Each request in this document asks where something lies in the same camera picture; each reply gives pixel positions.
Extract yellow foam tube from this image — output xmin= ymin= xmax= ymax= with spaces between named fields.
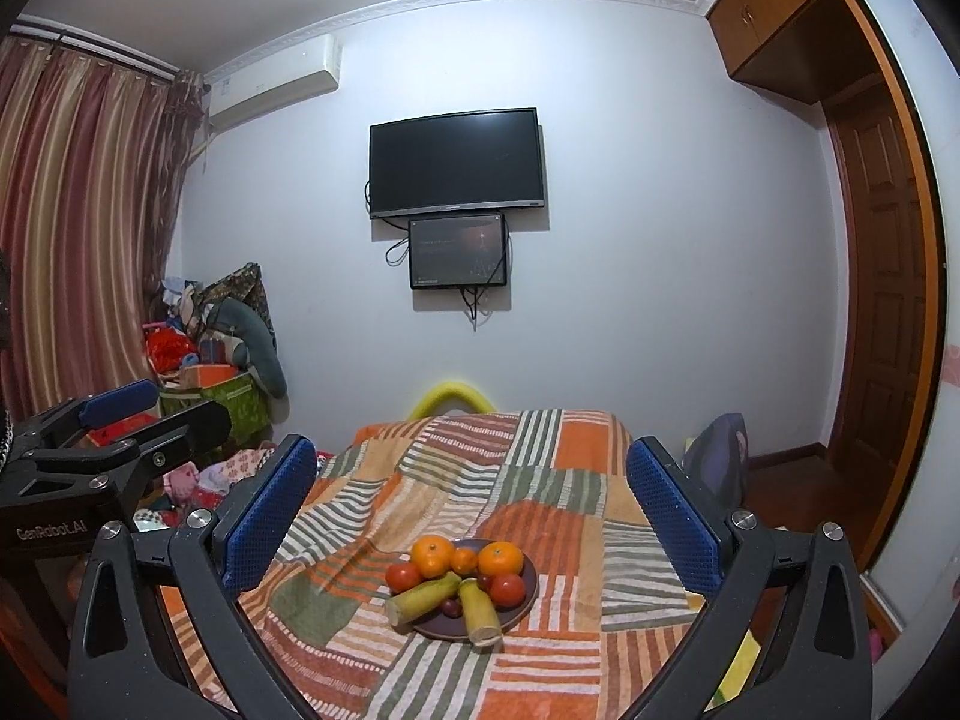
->
xmin=409 ymin=381 xmax=496 ymax=421

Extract wooden overhead cabinet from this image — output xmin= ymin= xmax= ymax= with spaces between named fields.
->
xmin=705 ymin=0 xmax=886 ymax=106

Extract green storage box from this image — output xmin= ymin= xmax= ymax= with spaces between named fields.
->
xmin=157 ymin=371 xmax=271 ymax=451

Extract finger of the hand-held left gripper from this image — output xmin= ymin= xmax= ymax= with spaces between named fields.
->
xmin=22 ymin=401 xmax=232 ymax=522
xmin=15 ymin=380 xmax=162 ymax=451

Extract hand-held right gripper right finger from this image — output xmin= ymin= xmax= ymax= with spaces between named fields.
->
xmin=626 ymin=435 xmax=875 ymax=720

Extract patterned dark cloth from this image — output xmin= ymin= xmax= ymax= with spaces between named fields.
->
xmin=199 ymin=262 xmax=275 ymax=361

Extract purple ceramic plate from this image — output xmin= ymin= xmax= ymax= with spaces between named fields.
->
xmin=390 ymin=538 xmax=539 ymax=642

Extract yellow corn cob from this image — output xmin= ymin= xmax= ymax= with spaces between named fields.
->
xmin=458 ymin=577 xmax=502 ymax=650
xmin=385 ymin=571 xmax=464 ymax=627

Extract small black monitor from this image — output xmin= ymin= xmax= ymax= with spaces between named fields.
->
xmin=409 ymin=214 xmax=509 ymax=290

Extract black wall television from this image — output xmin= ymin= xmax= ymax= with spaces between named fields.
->
xmin=369 ymin=108 xmax=546 ymax=220

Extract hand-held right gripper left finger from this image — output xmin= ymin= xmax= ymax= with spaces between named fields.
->
xmin=67 ymin=433 xmax=320 ymax=720

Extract grey plush toy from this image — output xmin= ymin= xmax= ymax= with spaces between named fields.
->
xmin=206 ymin=298 xmax=288 ymax=398

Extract white air conditioner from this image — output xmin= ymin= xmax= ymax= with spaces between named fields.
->
xmin=206 ymin=34 xmax=340 ymax=128

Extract red plastic bag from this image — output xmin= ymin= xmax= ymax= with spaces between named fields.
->
xmin=145 ymin=330 xmax=200 ymax=374

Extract dark blue backpack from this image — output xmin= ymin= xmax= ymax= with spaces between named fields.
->
xmin=681 ymin=412 xmax=751 ymax=511

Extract pile of clothes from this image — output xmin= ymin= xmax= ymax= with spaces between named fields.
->
xmin=135 ymin=446 xmax=278 ymax=533

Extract yellow cloth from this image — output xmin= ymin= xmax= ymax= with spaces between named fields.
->
xmin=716 ymin=630 xmax=762 ymax=702

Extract large orange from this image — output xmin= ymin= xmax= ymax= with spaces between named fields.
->
xmin=410 ymin=535 xmax=455 ymax=578
xmin=478 ymin=541 xmax=525 ymax=578

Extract striped patchwork blanket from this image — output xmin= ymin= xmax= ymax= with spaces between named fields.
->
xmin=150 ymin=409 xmax=751 ymax=720

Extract brown wooden door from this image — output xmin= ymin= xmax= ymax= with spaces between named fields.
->
xmin=821 ymin=79 xmax=938 ymax=481

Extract striped red curtain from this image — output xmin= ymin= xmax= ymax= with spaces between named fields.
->
xmin=0 ymin=34 xmax=207 ymax=421

